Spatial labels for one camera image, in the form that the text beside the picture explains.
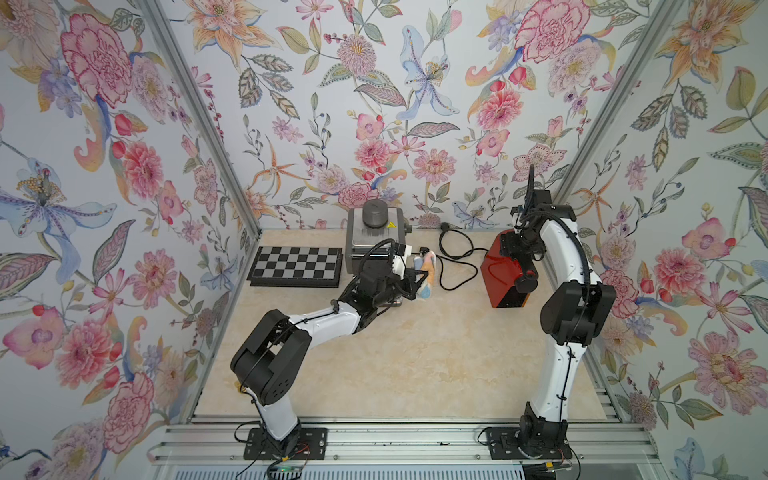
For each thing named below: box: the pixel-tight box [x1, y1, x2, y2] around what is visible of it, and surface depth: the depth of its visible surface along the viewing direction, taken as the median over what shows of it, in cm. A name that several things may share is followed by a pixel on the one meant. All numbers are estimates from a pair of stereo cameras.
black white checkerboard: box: [246, 246, 343, 288], surface depth 107 cm
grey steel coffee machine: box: [345, 199, 412, 274], surface depth 86 cm
